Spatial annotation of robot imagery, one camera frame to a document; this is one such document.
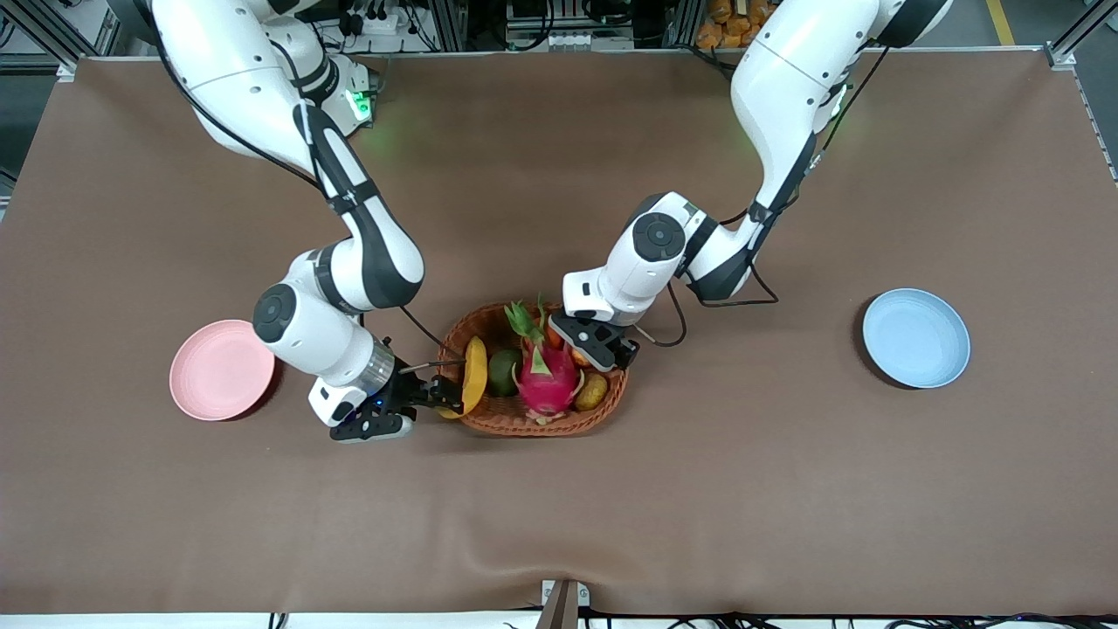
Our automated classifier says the blue plate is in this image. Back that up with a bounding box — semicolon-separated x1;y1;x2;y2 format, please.
862;289;972;390

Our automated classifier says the pink plate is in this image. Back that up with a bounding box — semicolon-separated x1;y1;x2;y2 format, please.
169;319;277;423

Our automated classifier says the yellow banana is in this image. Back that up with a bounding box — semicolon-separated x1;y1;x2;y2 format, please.
437;335;489;420

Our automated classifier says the pink dragon fruit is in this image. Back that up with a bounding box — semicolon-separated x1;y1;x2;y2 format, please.
503;294;585;426

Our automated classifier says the bag of orange items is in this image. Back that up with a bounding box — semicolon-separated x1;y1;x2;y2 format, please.
696;0;774;50

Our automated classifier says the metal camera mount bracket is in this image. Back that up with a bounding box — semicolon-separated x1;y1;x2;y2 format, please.
535;579;591;629

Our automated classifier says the brown wicker basket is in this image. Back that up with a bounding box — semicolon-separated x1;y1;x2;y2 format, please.
434;301;630;437

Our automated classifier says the white power strip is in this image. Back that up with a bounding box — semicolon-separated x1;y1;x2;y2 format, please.
336;7;420;40

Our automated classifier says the brown table cover cloth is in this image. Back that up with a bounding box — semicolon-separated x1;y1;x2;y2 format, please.
0;48;1118;617

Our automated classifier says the white terminal strip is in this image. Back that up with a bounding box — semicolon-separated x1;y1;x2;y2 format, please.
507;31;634;52

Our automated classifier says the green avocado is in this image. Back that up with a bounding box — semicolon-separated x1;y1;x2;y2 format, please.
487;348;525;397

